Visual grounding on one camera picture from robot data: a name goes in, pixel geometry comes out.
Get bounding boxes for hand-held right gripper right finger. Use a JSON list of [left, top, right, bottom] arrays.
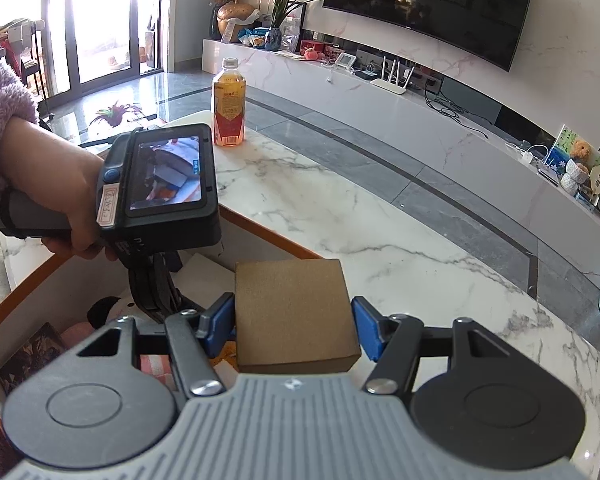
[[351, 296, 518, 395]]

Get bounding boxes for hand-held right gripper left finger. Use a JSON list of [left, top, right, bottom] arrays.
[[77, 292, 236, 398]]

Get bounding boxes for brown cube box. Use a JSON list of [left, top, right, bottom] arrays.
[[234, 259, 362, 375]]

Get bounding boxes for orange cardboard box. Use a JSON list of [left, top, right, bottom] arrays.
[[0, 200, 331, 411]]

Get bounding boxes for dark card box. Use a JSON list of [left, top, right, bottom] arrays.
[[0, 322, 69, 397]]

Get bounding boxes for person's left forearm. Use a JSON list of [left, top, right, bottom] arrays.
[[0, 57, 40, 211]]

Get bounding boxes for person's left hand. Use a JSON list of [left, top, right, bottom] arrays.
[[0, 117, 121, 262]]

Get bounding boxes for black white plush toy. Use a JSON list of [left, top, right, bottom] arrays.
[[87, 296, 132, 332]]

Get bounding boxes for tea bottle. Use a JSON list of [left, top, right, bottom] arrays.
[[212, 57, 247, 149]]

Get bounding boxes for red feather ornament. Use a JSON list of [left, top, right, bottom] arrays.
[[90, 102, 144, 129]]

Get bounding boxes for snack bags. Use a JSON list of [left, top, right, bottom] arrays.
[[240, 27, 269, 49]]

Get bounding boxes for marble television console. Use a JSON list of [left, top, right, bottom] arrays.
[[202, 37, 600, 286]]

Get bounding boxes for gold vase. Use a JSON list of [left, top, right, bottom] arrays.
[[215, 2, 259, 44]]

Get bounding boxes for glass balcony door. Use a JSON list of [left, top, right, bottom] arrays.
[[42, 0, 173, 97]]

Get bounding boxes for potted snake plant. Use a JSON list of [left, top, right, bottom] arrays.
[[265, 0, 323, 52]]

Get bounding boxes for white router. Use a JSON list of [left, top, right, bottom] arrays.
[[370, 55, 414, 97]]

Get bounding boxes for white ceramic pot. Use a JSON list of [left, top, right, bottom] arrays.
[[560, 159, 589, 196]]

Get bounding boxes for picture card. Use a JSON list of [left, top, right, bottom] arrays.
[[550, 125, 600, 182]]

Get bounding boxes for brown teddy bear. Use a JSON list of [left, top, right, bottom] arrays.
[[570, 140, 594, 166]]

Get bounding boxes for black television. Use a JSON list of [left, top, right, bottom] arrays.
[[322, 0, 538, 72]]

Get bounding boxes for black cable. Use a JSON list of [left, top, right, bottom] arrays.
[[422, 87, 491, 136]]

